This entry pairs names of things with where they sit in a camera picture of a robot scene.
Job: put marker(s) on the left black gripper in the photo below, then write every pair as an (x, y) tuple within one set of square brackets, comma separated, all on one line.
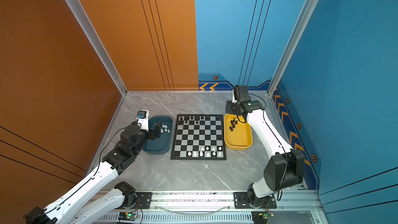
[(154, 136)]

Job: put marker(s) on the green circuit board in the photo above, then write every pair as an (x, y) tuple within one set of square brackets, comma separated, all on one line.
[(264, 215), (127, 216)]

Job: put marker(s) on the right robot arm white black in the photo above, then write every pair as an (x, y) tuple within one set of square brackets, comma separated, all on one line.
[(285, 167)]

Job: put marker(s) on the yellow plastic tray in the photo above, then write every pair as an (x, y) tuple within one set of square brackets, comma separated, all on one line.
[(237, 135)]

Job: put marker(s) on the teal plastic tray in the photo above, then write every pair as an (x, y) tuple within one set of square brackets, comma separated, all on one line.
[(162, 144)]

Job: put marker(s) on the right green circuit board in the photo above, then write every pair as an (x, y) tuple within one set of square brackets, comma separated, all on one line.
[(264, 215)]

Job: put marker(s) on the left green circuit board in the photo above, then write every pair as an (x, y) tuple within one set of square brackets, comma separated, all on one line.
[(127, 216)]

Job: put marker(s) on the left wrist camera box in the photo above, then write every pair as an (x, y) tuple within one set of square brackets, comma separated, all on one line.
[(143, 119)]

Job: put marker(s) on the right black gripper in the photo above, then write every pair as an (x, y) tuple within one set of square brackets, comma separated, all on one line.
[(228, 105)]

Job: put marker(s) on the black and white chessboard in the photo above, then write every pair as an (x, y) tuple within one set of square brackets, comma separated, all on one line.
[(199, 137)]

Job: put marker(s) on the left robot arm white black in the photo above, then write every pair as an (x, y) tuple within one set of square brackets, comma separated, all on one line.
[(74, 207)]

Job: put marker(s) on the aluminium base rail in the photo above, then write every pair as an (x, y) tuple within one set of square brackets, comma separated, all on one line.
[(227, 200)]

